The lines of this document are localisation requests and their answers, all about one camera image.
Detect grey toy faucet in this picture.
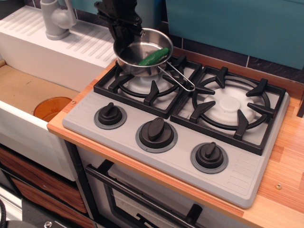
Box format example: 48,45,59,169
40,0,76,40

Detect green toy pickle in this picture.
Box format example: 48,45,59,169
138,47,169,66

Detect oven door with window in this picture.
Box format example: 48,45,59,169
78,147,246,228

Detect black right burner grate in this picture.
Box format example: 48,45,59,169
171,66,290,155

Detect wood grain drawer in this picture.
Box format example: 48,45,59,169
0,147,95,228

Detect black burner grate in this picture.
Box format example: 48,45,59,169
171,66,290,155
94,55,203,119

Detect black left burner grate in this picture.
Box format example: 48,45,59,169
94,55,203,119

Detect black oven door handle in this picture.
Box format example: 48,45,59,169
85,160,202,228

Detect black braided cable lower left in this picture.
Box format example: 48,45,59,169
0,200,7,223

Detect teal cabinet left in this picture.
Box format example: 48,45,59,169
72,0,164,29

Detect grey toy stove top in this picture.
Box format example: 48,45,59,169
62,44,290,209

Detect black stove knob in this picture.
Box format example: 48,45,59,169
94,102,127,130
135,117,178,153
190,142,228,174

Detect teal cabinet right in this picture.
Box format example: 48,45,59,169
166,0,304,69

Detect black right stove knob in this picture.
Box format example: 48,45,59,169
190,142,228,174

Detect teal cabinet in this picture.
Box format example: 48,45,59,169
166,0,304,69
72,0,164,29

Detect orange plastic plate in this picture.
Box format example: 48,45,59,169
33,96,72,122

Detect stainless steel pot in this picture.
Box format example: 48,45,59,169
114,28,196,92

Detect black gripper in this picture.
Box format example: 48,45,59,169
94,0,144,48

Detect black left stove knob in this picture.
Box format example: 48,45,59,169
94,102,127,130

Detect white toy sink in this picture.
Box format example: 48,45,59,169
0,6,115,181

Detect black middle stove knob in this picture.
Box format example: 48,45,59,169
135,117,178,153

